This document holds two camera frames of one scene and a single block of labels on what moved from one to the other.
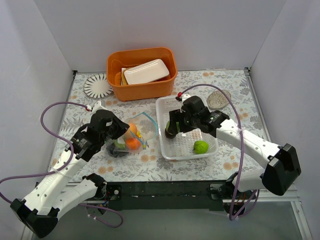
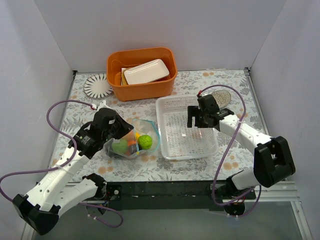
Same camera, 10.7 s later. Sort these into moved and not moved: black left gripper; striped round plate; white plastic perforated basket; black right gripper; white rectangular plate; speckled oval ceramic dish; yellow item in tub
Moved: black right gripper
Not moved: white rectangular plate; white plastic perforated basket; speckled oval ceramic dish; yellow item in tub; striped round plate; black left gripper
